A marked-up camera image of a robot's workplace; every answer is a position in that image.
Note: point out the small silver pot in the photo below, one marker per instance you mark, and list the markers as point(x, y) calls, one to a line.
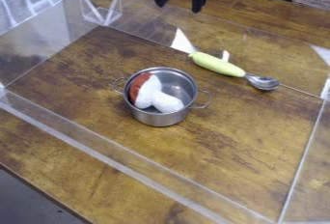
point(179, 85)

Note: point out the white plush mushroom red cap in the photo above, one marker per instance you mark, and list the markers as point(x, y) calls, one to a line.
point(146, 93)

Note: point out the green handled metal spoon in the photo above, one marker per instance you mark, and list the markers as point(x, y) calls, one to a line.
point(222, 66)

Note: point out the clear acrylic enclosure wall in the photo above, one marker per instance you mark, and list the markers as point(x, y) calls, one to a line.
point(244, 162)

